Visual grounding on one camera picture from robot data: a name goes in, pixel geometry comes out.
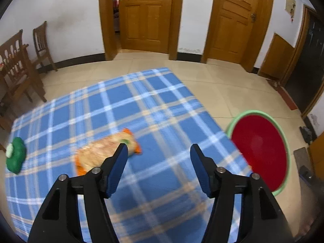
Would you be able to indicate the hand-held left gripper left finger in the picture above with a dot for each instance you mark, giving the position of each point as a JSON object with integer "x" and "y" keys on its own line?
{"x": 117, "y": 172}

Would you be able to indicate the low wooden wall panel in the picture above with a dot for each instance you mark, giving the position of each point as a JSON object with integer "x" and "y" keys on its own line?
{"x": 277, "y": 55}

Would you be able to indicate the red door mat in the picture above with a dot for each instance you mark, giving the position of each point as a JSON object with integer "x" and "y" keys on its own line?
{"x": 287, "y": 97}

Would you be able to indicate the wall poster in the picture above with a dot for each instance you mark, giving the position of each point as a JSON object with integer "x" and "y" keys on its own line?
{"x": 290, "y": 2}

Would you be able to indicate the closed wooden door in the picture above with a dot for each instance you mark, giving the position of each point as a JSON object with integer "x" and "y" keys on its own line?
{"x": 232, "y": 25}

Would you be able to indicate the dark entrance door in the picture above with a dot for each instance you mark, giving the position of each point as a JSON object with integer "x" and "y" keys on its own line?
{"x": 307, "y": 65}

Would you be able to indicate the open wooden door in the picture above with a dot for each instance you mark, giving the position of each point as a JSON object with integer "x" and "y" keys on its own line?
{"x": 144, "y": 22}

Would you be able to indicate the large wooden chair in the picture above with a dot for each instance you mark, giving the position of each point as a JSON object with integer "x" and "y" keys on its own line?
{"x": 15, "y": 63}

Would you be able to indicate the green basin with red inside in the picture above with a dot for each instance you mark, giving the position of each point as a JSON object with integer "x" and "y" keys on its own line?
{"x": 258, "y": 151}

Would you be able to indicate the wooden door frame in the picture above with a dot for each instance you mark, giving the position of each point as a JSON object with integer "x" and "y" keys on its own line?
{"x": 262, "y": 30}
{"x": 107, "y": 30}

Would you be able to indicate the dark shoes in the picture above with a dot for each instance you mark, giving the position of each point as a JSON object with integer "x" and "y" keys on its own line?
{"x": 307, "y": 134}

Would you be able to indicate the orange snack packet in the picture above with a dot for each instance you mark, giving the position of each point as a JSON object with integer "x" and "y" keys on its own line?
{"x": 101, "y": 151}

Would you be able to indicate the small wooden chair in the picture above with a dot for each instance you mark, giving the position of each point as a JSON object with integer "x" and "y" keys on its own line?
{"x": 40, "y": 38}

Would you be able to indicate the small brown floor object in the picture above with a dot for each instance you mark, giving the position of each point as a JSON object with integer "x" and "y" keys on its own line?
{"x": 274, "y": 83}

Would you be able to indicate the green clover-shaped case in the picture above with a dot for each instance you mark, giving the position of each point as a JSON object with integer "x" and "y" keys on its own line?
{"x": 16, "y": 159}

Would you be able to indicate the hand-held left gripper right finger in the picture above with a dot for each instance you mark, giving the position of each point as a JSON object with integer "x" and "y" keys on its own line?
{"x": 202, "y": 172}

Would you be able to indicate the blue plaid tablecloth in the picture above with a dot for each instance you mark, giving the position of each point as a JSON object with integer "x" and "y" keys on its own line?
{"x": 157, "y": 131}

